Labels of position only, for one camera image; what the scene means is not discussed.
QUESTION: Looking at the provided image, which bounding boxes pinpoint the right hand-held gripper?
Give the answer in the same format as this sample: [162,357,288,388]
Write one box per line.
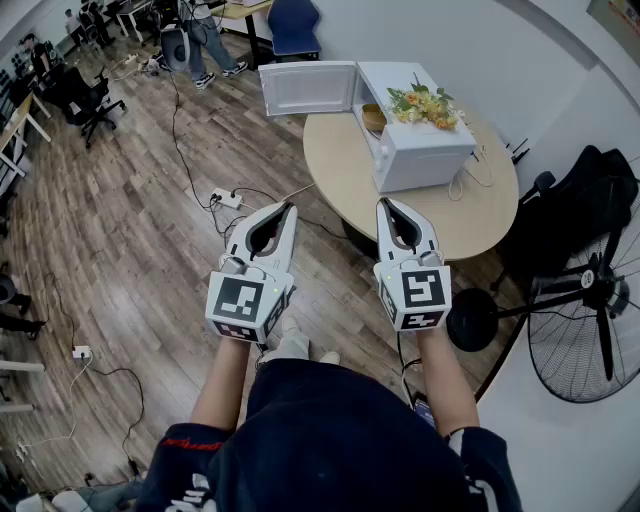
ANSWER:
[373,196,455,333]

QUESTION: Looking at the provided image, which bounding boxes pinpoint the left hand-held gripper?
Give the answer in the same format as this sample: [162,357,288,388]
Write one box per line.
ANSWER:
[204,201,299,345]

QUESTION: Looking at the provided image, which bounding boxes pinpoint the white microwave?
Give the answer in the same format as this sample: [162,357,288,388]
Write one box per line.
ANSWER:
[257,59,479,196]

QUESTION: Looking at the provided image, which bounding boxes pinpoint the yellow bowl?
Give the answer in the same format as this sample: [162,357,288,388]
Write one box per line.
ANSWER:
[361,103,388,133]

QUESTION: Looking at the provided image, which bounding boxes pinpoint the person's right forearm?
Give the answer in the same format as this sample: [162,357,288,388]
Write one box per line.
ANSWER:
[416,323,481,437]

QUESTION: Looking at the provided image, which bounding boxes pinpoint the person's left forearm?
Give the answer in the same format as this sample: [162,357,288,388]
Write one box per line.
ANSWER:
[189,333,267,432]

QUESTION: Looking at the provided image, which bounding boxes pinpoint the black table base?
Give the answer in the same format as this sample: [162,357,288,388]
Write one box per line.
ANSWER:
[341,218,382,260]

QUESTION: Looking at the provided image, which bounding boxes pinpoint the white power strip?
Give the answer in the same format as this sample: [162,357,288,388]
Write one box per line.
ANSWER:
[209,186,245,211]

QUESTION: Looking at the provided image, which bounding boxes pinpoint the person's light legs and shoes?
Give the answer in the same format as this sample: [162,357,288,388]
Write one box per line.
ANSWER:
[258,313,342,367]

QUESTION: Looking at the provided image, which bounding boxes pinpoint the yellow artificial flower bouquet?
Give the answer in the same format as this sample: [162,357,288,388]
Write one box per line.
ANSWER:
[385,71,461,133]

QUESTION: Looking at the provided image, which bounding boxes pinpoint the black router antennas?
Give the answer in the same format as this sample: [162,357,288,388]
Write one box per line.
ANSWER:
[506,138,532,167]

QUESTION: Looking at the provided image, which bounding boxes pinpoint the black office chair with jacket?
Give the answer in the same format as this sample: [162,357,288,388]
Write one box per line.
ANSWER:
[490,144,640,297]

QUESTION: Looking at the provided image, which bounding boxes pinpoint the black phone with lit screen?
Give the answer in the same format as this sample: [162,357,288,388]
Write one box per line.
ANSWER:
[411,391,437,427]

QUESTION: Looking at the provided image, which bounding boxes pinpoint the black standing fan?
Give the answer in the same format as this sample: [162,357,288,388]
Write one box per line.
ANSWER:
[445,193,640,405]

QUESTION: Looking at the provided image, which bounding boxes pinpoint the white floor fan heater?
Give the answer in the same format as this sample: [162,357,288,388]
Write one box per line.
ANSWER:
[158,23,192,72]

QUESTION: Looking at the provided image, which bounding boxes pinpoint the person's dark navy shirt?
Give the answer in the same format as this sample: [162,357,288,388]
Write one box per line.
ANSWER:
[133,357,527,512]

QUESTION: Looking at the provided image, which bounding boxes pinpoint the blue chair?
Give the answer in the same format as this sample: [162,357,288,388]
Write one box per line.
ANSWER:
[265,0,323,64]

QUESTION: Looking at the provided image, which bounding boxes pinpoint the wooden desk with black legs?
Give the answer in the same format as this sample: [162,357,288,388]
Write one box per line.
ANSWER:
[206,0,275,71]

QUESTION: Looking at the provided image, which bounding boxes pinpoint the black swivel office chair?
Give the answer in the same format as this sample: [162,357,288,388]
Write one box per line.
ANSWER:
[41,64,127,150]

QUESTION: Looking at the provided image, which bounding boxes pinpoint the white cable on table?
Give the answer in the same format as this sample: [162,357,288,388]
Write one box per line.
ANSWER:
[446,143,496,202]

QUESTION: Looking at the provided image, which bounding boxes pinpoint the black floor cable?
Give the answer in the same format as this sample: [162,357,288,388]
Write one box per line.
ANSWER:
[164,64,281,236]

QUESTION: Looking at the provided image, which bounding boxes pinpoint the white frame desk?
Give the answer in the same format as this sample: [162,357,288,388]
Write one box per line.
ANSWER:
[0,91,54,182]

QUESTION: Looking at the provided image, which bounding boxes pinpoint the wall poster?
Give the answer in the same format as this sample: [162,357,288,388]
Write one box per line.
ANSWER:
[586,0,640,52]

